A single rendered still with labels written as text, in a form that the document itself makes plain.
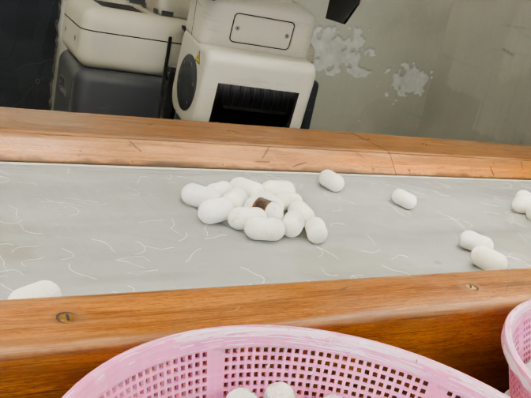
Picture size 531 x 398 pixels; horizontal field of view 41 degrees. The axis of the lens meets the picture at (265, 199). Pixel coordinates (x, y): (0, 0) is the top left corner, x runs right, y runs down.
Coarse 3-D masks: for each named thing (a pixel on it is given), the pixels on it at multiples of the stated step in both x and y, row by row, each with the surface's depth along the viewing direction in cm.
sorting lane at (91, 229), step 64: (0, 192) 59; (64, 192) 62; (128, 192) 66; (320, 192) 78; (384, 192) 83; (448, 192) 89; (512, 192) 96; (0, 256) 48; (64, 256) 51; (128, 256) 53; (192, 256) 55; (256, 256) 58; (320, 256) 60; (384, 256) 63; (448, 256) 67; (512, 256) 70
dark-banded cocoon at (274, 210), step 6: (252, 198) 65; (246, 204) 65; (252, 204) 64; (270, 204) 64; (276, 204) 64; (270, 210) 63; (276, 210) 64; (282, 210) 64; (270, 216) 63; (276, 216) 63; (282, 216) 64
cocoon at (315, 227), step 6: (306, 222) 64; (312, 222) 63; (318, 222) 63; (306, 228) 63; (312, 228) 62; (318, 228) 62; (324, 228) 62; (312, 234) 62; (318, 234) 62; (324, 234) 62; (312, 240) 62; (318, 240) 62; (324, 240) 62
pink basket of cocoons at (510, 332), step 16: (528, 304) 51; (512, 320) 48; (528, 320) 51; (512, 336) 48; (528, 336) 52; (512, 352) 44; (528, 352) 52; (512, 368) 43; (512, 384) 45; (528, 384) 41
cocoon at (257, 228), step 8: (256, 216) 60; (248, 224) 60; (256, 224) 60; (264, 224) 60; (272, 224) 60; (280, 224) 60; (248, 232) 60; (256, 232) 60; (264, 232) 60; (272, 232) 60; (280, 232) 60; (272, 240) 61
